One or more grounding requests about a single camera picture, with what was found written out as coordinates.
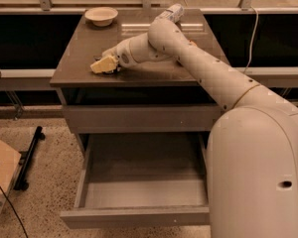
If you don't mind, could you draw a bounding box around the thin black cable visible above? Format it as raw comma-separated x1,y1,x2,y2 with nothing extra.
0,174,29,238

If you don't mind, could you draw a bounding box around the white cable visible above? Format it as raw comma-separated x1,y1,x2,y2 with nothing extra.
242,6,260,75

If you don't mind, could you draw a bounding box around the clear plastic water bottle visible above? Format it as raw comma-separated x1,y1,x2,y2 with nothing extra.
157,4,184,23

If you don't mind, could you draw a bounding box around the black metal stand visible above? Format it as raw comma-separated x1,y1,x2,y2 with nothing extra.
14,126,46,190

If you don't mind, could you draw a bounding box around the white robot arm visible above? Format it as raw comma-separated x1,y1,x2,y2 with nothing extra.
91,19,298,238

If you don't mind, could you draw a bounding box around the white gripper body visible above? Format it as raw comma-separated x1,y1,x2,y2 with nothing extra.
101,46,137,69

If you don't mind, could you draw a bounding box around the grey drawer cabinet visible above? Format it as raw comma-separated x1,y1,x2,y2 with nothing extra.
49,7,239,230

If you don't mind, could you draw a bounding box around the closed grey top drawer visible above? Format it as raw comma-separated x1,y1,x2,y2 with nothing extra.
63,105,221,134

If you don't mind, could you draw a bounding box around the open grey middle drawer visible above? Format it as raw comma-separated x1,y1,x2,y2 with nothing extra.
61,133,210,229

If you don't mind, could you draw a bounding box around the cardboard box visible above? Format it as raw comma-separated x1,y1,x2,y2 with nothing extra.
0,140,21,214

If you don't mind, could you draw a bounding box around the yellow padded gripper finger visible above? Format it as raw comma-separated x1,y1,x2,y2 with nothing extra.
89,55,119,74

